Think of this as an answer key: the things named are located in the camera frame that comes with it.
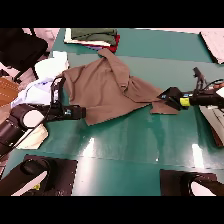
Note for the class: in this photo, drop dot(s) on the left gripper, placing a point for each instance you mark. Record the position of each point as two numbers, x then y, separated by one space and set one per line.
74 112

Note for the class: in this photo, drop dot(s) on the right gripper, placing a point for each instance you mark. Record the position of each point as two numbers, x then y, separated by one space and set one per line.
172 96

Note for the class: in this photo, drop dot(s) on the brown shirt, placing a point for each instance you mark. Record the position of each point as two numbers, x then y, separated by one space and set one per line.
103 90

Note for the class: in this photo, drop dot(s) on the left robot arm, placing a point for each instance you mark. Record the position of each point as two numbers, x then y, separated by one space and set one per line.
23 120

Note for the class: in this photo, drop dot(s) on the light blue garment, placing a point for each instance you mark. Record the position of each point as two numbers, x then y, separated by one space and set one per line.
35 91

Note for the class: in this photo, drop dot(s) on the white garment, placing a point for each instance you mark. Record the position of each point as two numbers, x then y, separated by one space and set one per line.
213 116
51 65

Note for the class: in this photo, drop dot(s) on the cream garment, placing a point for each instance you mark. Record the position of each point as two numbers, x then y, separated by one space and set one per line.
33 138

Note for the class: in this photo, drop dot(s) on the red garment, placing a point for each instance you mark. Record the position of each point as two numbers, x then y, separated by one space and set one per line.
113 46

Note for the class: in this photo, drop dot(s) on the dark green garment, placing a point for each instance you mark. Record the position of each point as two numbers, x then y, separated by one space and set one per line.
95 34

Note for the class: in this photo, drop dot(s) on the black chair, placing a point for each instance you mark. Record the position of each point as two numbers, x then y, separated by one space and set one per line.
20 46

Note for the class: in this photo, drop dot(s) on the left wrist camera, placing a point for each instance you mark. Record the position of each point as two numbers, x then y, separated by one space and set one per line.
54 90

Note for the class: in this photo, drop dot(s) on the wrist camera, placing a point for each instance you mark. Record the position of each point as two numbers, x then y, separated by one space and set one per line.
54 90
199 76

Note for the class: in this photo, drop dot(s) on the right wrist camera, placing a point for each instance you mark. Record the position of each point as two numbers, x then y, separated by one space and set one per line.
199 76

